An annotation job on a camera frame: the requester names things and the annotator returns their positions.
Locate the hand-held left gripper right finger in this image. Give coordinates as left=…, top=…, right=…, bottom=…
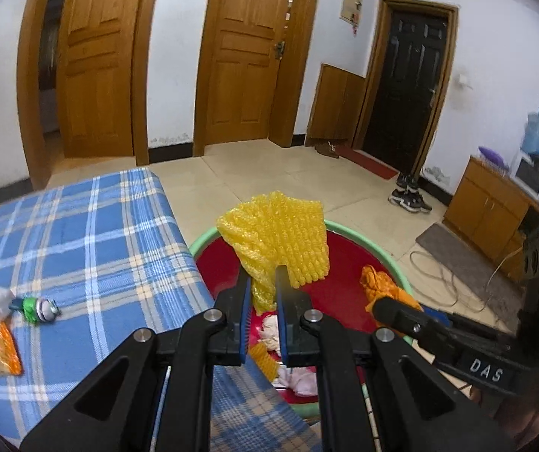
left=275, top=266, right=517, bottom=452

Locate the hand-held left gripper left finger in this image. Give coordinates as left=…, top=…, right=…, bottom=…
left=20, top=270, right=253, bottom=452

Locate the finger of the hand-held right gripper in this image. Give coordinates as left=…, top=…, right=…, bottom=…
left=372, top=296, right=468, bottom=363
left=422, top=308, right=521, bottom=355

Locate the yellow foam fruit net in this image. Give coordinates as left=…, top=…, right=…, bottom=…
left=249, top=341, right=282, bottom=382
left=217, top=191, right=331, bottom=316

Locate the orange mesh bag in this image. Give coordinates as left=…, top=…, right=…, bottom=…
left=360, top=265, right=424, bottom=333

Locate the cream paper ball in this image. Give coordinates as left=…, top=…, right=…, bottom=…
left=256, top=315, right=321, bottom=397

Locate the red basin with green rim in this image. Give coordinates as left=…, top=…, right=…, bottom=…
left=188, top=219, right=418, bottom=419

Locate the person's right hand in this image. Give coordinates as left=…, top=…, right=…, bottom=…
left=468, top=387, right=539, bottom=450

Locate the grey floor mat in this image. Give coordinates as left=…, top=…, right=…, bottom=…
left=415, top=223, right=524, bottom=325

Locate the wooden cabinet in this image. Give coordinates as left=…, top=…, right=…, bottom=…
left=443, top=155, right=539, bottom=283

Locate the red doormat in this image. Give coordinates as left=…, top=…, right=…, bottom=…
left=335, top=145, right=399, bottom=180

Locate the blue plaid tablecloth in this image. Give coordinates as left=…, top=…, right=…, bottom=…
left=0, top=167, right=322, bottom=452

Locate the purple cloth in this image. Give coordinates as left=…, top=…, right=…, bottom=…
left=479, top=146, right=510, bottom=168

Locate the blue water jug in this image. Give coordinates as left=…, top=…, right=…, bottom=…
left=521, top=106, right=539, bottom=157

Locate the small green can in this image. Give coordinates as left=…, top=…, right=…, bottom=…
left=11, top=296, right=60, bottom=325

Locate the black door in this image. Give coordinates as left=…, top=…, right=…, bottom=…
left=361, top=0, right=449, bottom=177

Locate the closed wooden door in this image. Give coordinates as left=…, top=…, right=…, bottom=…
left=203, top=0, right=293, bottom=144

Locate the open wooden door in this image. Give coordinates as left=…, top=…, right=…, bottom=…
left=56, top=0, right=150, bottom=158

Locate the white floor cable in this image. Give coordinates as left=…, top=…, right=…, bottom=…
left=409, top=245, right=527, bottom=314

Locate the wooden door frame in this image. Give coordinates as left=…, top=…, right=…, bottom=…
left=16, top=0, right=166, bottom=191
left=193, top=0, right=324, bottom=157

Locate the wooden wall panel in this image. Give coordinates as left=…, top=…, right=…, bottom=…
left=306, top=63, right=369, bottom=142

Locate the beige electrical wall box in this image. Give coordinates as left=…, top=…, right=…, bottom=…
left=340, top=0, right=363, bottom=24

